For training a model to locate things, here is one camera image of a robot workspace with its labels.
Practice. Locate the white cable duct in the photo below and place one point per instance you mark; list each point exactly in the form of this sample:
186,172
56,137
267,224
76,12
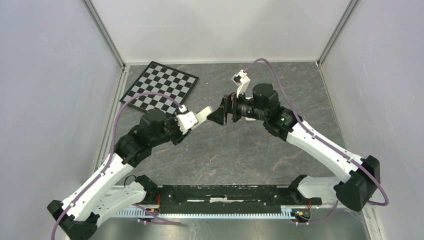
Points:
284,214

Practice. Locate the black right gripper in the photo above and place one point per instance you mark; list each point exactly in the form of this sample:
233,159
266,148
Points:
230,104

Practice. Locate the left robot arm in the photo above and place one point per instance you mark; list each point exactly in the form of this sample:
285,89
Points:
80,214

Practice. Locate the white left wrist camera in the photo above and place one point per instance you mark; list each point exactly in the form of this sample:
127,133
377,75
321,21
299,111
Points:
186,119

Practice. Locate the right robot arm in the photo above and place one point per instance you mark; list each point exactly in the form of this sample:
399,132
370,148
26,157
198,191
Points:
358,177

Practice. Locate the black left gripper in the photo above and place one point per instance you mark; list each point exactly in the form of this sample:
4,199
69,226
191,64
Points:
181,136

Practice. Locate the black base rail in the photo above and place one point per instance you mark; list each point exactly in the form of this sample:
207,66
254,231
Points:
226,199

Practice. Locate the black white chessboard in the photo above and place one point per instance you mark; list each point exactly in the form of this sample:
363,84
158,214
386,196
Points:
160,78

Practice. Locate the white remote with dark buttons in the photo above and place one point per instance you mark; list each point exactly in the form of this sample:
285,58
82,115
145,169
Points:
202,115

